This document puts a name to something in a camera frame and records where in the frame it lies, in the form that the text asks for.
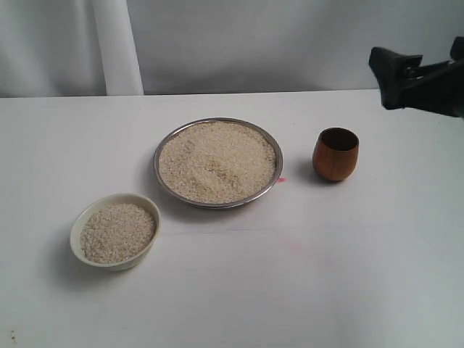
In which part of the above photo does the brown wooden cup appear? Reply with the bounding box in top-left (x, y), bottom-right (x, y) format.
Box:
top-left (312, 128), bottom-right (360, 182)

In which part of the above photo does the round steel rice plate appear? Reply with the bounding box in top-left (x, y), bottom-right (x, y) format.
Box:
top-left (152, 117), bottom-right (283, 210)

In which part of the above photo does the white backdrop curtain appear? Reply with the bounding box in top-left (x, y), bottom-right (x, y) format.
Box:
top-left (1, 1), bottom-right (463, 97)

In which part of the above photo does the white ceramic rice bowl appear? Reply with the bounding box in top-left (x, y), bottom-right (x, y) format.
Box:
top-left (70, 193), bottom-right (160, 272)

